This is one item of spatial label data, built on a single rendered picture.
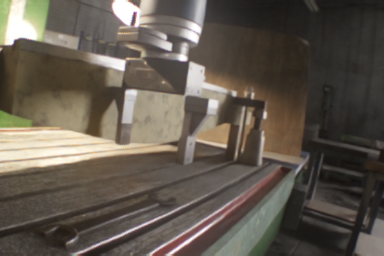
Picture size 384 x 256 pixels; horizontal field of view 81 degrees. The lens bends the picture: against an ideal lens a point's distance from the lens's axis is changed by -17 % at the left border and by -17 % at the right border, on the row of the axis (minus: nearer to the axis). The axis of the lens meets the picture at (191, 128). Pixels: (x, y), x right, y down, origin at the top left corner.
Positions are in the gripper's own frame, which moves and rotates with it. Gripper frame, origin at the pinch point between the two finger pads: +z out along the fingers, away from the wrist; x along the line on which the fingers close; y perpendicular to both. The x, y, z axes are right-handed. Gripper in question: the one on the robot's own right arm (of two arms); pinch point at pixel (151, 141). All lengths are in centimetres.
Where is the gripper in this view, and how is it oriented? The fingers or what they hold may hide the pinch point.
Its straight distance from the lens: 44.4
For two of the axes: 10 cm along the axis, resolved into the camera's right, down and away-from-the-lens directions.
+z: -1.5, 9.8, 1.0
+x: -8.5, -1.8, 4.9
